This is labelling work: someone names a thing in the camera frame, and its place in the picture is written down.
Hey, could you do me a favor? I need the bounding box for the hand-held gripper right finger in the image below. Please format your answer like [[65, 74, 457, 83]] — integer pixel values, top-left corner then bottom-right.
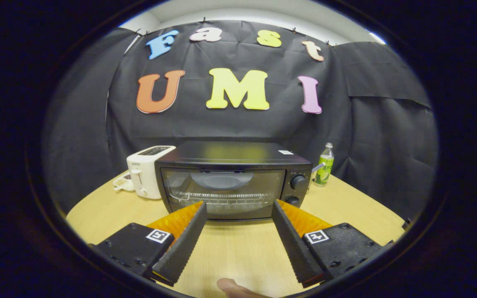
[[272, 199, 394, 288]]

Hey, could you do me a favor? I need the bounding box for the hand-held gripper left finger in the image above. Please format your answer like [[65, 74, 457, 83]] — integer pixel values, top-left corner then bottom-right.
[[94, 201, 208, 286]]

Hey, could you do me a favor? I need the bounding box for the black toaster oven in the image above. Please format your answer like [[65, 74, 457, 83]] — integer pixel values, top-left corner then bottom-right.
[[155, 141, 313, 221]]

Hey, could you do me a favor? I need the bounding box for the white pop-up toaster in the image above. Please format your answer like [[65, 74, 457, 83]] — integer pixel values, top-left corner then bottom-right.
[[126, 145, 177, 200]]

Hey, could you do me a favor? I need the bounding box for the green label drink bottle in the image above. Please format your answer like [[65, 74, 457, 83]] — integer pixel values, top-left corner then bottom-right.
[[315, 143, 335, 186]]

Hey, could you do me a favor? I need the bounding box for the black backdrop cloth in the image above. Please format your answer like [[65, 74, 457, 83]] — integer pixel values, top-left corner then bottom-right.
[[42, 20, 440, 220]]

